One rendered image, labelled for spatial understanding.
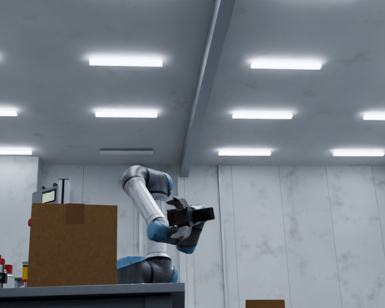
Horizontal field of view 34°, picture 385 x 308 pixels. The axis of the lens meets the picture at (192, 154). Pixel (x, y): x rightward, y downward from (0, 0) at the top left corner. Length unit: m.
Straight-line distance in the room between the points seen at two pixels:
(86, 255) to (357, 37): 9.14
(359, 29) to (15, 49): 5.50
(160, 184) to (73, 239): 0.98
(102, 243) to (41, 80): 9.77
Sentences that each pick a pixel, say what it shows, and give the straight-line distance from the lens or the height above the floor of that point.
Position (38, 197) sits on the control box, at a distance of 2.84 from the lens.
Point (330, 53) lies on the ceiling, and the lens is 10.93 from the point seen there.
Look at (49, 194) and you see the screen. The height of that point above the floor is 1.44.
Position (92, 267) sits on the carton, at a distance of 1.77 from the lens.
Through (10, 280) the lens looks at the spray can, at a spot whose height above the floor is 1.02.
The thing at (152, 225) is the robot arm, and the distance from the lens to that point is 2.37.
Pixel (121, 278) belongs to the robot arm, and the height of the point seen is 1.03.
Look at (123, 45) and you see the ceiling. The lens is 10.31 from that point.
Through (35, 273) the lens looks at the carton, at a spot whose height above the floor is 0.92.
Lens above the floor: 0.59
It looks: 21 degrees up
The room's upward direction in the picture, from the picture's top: 2 degrees counter-clockwise
